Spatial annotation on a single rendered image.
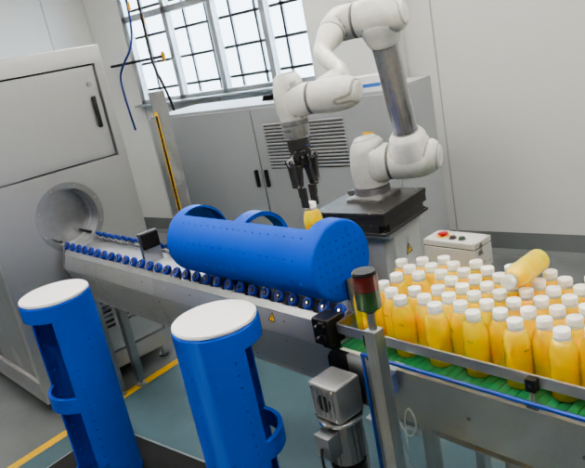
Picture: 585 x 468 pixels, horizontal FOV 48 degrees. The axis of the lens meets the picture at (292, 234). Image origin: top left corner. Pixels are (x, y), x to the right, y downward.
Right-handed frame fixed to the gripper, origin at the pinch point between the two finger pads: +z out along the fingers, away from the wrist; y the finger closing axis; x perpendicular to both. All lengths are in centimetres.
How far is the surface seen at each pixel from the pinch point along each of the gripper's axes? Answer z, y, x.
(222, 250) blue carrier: 18.3, 13.8, -37.9
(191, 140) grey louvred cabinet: 5, -124, -249
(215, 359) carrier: 35, 52, 2
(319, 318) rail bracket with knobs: 31.3, 23.4, 19.7
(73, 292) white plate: 27, 53, -89
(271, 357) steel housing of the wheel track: 65, 8, -31
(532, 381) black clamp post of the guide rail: 34, 23, 88
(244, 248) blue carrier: 16.4, 13.1, -24.6
